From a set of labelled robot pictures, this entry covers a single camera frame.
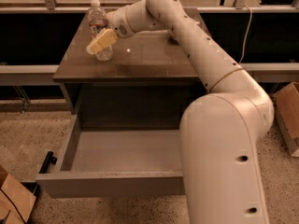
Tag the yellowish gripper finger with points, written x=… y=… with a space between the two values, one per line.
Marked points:
x=106 y=38

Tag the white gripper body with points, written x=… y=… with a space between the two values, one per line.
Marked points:
x=119 y=23

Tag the clear plastic water bottle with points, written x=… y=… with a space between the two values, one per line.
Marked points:
x=98 y=20

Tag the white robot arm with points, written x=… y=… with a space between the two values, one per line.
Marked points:
x=219 y=131

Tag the grey cabinet with glossy top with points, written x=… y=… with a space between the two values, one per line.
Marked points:
x=148 y=83

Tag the open grey top drawer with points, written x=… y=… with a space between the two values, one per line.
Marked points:
x=122 y=141

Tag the black bar on floor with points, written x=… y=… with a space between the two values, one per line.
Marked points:
x=49 y=159

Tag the cardboard box at left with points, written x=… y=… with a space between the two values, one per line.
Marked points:
x=16 y=201

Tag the metal railing frame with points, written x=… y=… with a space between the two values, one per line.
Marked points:
x=62 y=0

